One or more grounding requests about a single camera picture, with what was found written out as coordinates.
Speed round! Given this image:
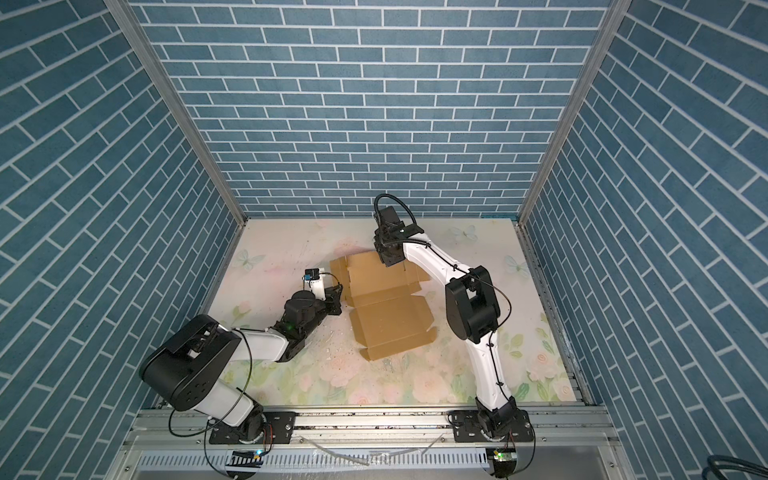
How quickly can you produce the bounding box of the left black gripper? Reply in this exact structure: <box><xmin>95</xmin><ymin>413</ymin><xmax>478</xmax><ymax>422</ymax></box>
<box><xmin>299</xmin><ymin>283</ymin><xmax>344</xmax><ymax>341</ymax></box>

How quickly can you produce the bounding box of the brown cardboard paper box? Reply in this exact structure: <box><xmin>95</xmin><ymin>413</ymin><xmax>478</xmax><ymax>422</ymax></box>
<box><xmin>330</xmin><ymin>251</ymin><xmax>437</xmax><ymax>361</ymax></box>

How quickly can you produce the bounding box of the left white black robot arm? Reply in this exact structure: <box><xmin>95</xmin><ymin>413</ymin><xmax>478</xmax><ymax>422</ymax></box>
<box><xmin>139</xmin><ymin>282</ymin><xmax>343</xmax><ymax>443</ymax></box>

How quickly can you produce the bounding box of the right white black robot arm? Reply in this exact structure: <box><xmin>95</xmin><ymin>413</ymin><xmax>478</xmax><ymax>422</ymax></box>
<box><xmin>373</xmin><ymin>194</ymin><xmax>519</xmax><ymax>439</ymax></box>

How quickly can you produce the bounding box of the right green circuit board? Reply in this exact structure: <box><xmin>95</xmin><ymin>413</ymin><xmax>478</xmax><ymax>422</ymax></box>
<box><xmin>486</xmin><ymin>448</ymin><xmax>518</xmax><ymax>463</ymax></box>

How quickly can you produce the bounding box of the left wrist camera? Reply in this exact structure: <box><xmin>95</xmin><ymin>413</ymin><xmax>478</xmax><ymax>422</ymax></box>
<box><xmin>303</xmin><ymin>268</ymin><xmax>326</xmax><ymax>301</ymax></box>

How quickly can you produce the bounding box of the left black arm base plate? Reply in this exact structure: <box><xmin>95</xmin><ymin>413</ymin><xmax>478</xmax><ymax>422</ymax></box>
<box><xmin>209</xmin><ymin>411</ymin><xmax>297</xmax><ymax>447</ymax></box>

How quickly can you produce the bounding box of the clear cable tie strip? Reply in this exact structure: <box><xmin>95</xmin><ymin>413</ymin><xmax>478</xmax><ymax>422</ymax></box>
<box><xmin>299</xmin><ymin>434</ymin><xmax>445</xmax><ymax>466</ymax></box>

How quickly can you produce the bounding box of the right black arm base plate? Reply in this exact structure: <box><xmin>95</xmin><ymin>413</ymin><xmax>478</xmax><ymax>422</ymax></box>
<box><xmin>446</xmin><ymin>409</ymin><xmax>535</xmax><ymax>443</ymax></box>

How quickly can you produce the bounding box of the white slotted cable duct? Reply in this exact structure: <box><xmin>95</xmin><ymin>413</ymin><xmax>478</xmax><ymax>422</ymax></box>
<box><xmin>137</xmin><ymin>448</ymin><xmax>489</xmax><ymax>473</ymax></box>

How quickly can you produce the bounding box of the aluminium front rail frame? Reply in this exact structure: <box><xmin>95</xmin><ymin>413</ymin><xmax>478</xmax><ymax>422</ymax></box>
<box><xmin>108</xmin><ymin>403</ymin><xmax>633</xmax><ymax>479</ymax></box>

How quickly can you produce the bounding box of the black cable bottom right corner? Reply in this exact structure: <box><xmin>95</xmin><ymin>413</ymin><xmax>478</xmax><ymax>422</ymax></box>
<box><xmin>701</xmin><ymin>454</ymin><xmax>768</xmax><ymax>480</ymax></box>

